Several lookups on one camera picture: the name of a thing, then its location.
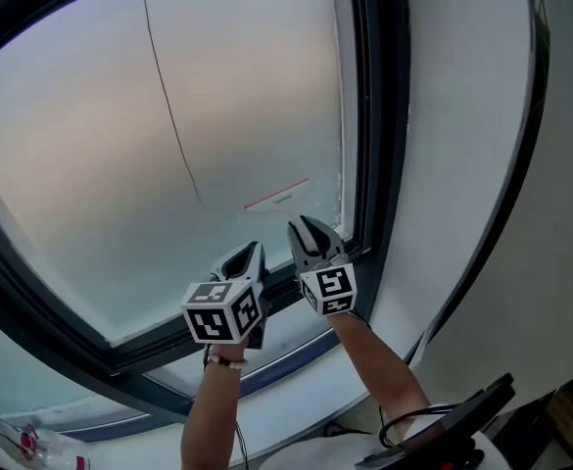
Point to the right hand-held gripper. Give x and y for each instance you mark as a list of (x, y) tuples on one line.
[(332, 287)]

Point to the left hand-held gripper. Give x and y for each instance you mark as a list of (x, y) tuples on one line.
[(212, 321)]

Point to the white squeegee with red blade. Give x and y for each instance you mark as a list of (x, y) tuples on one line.
[(278, 201)]

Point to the frosted window glass pane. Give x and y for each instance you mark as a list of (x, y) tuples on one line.
[(119, 164)]

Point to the person's left forearm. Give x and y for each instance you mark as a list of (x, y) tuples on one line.
[(212, 419)]

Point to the person's right forearm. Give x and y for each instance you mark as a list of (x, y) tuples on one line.
[(379, 365)]

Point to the clear low window pane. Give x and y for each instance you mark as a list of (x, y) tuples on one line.
[(291, 341)]

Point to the white chest freezer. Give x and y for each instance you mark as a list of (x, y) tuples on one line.
[(379, 115)]

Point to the person's white shirt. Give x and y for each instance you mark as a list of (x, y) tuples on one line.
[(325, 453)]

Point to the large frosted fixed window pane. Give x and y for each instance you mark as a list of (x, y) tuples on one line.
[(31, 375)]

